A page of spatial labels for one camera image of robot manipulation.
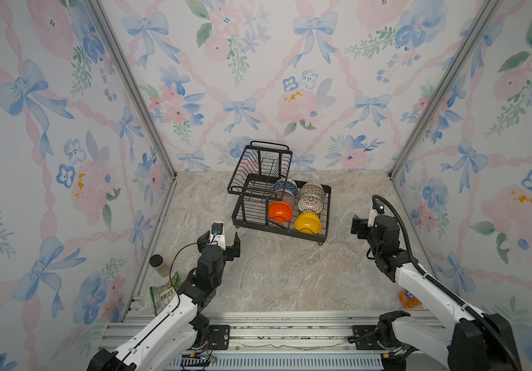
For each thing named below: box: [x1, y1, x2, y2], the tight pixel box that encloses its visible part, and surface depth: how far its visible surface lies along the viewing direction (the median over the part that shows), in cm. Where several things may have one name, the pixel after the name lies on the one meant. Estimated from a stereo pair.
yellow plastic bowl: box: [293, 211, 323, 235], surface depth 98 cm
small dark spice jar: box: [149, 254, 170, 278], surface depth 83 cm
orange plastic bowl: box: [268, 200, 294, 223], surface depth 102 cm
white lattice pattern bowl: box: [296, 195, 324, 215], surface depth 105 cm
